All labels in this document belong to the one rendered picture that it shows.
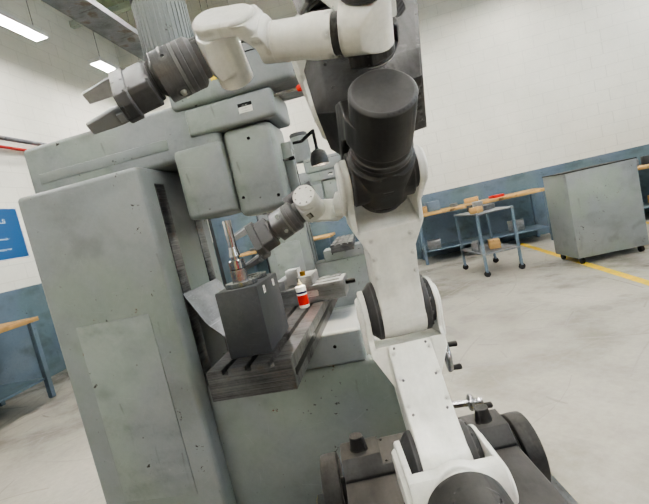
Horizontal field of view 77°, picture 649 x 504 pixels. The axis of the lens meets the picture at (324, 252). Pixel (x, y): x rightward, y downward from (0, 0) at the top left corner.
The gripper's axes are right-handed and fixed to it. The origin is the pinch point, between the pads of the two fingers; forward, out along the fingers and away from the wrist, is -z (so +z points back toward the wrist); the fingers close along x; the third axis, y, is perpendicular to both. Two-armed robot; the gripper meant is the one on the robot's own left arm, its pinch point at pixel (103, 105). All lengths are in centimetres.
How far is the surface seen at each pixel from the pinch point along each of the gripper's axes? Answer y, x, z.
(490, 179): -573, 338, 403
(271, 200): -70, 32, 19
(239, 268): -53, -3, 2
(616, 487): -164, -92, 85
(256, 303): -56, -14, 2
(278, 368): -61, -31, 1
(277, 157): -61, 41, 28
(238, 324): -59, -15, -5
